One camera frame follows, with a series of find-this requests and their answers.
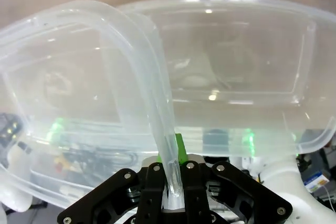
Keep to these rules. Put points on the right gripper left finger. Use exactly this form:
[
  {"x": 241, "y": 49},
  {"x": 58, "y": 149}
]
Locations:
[{"x": 110, "y": 195}]

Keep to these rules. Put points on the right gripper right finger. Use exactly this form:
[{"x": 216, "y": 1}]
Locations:
[{"x": 231, "y": 190}]

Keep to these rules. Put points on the clear plastic container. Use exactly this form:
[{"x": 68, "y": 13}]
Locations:
[
  {"x": 65, "y": 51},
  {"x": 236, "y": 51}
]

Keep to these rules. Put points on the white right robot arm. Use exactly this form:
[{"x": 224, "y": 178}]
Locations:
[{"x": 283, "y": 182}]

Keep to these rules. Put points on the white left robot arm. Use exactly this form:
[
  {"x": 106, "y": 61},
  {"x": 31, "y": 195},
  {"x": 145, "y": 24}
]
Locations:
[{"x": 15, "y": 182}]

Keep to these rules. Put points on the blue white box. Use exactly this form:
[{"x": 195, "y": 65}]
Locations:
[{"x": 316, "y": 182}]

